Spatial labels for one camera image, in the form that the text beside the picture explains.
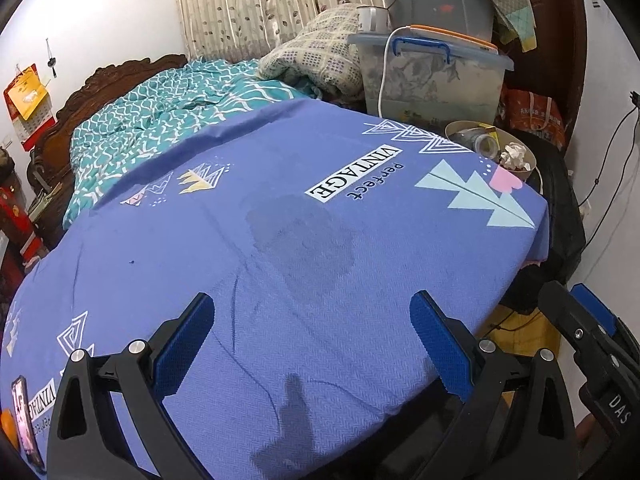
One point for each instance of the folded checked quilt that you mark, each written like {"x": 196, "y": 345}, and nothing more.
{"x": 320, "y": 55}

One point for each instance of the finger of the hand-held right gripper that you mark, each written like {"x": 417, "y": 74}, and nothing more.
{"x": 575, "y": 330}
{"x": 597, "y": 307}

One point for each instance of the red yellow wall calendar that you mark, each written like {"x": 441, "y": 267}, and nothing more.
{"x": 27, "y": 95}

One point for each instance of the red printed bag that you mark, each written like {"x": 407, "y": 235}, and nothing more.
{"x": 535, "y": 120}

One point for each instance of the smartphone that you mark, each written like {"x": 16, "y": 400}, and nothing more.
{"x": 25, "y": 420}

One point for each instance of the white tissue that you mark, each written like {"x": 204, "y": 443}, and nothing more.
{"x": 515, "y": 155}

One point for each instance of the dark wooden door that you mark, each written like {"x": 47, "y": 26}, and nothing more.
{"x": 560, "y": 35}

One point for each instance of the dark wall hook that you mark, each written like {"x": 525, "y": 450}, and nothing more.
{"x": 50, "y": 62}

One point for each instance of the white mug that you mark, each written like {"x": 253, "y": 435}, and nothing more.
{"x": 370, "y": 17}

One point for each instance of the beige leaf print curtain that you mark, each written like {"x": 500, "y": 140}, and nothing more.
{"x": 250, "y": 5}

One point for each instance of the red gift box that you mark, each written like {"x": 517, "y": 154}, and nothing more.
{"x": 12, "y": 220}

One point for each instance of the blue printed blanket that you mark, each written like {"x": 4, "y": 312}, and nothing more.
{"x": 250, "y": 185}

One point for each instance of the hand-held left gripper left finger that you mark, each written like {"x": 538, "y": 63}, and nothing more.
{"x": 185, "y": 340}

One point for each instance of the black round object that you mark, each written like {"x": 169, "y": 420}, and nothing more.
{"x": 560, "y": 210}

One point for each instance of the carved wooden headboard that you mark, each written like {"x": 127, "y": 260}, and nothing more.
{"x": 75, "y": 105}

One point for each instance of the orange fruit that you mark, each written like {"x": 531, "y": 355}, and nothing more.
{"x": 7, "y": 427}

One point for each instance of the teal patterned quilt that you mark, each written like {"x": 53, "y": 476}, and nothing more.
{"x": 165, "y": 105}

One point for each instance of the beige round bin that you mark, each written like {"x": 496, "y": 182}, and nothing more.
{"x": 522, "y": 174}

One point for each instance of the pastel patterned mat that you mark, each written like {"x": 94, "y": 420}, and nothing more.
{"x": 510, "y": 10}

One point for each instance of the small yellow box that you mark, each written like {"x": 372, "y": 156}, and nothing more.
{"x": 492, "y": 132}

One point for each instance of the orange edged white board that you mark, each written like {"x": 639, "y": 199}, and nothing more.
{"x": 460, "y": 35}

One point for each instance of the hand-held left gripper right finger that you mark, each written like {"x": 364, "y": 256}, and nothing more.
{"x": 440, "y": 345}

